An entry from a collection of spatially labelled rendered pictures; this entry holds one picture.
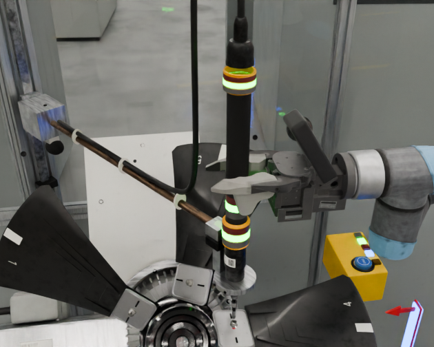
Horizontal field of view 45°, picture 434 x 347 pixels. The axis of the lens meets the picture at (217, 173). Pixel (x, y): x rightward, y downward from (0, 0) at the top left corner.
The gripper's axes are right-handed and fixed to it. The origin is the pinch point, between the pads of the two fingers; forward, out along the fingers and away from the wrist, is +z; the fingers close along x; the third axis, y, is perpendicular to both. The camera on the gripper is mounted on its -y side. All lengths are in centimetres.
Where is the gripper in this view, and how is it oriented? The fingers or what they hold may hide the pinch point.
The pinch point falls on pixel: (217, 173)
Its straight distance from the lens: 75.7
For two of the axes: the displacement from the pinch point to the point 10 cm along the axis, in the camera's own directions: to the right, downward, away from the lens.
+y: 0.0, 8.6, 5.2
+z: -9.9, 0.7, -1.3
